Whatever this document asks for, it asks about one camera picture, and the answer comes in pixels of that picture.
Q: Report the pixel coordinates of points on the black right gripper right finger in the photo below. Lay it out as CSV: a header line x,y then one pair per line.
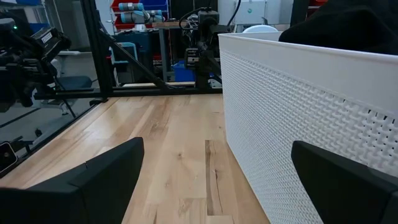
x,y
342,186

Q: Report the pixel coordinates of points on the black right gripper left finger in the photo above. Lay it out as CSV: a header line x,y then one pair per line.
x,y
77,196

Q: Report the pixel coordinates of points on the large black garment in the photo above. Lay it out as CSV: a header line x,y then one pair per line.
x,y
345,25

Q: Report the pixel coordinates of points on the grey and teal robot arm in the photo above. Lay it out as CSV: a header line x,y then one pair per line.
x,y
136,14

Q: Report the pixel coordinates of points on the dark blue chair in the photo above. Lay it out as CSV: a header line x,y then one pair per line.
x,y
74,82

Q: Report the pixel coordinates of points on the white perforated plastic basket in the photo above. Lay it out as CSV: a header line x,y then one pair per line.
x,y
295,109

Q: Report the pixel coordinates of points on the blue cabinet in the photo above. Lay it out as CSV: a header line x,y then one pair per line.
x,y
136,43

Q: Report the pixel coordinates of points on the wooden workbench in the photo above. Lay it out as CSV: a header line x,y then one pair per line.
x,y
168,31

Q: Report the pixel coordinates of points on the blue storage crate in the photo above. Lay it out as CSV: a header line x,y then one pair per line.
x,y
183,73

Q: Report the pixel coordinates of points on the white round dome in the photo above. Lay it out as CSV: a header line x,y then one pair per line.
x,y
259,29

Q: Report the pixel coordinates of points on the white machine cabinet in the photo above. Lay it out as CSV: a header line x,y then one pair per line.
x,y
252,11

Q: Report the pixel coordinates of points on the small black camera box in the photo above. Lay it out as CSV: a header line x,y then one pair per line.
x,y
6,155

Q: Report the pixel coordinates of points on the black metal table frame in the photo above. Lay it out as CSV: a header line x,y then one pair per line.
x,y
99,49

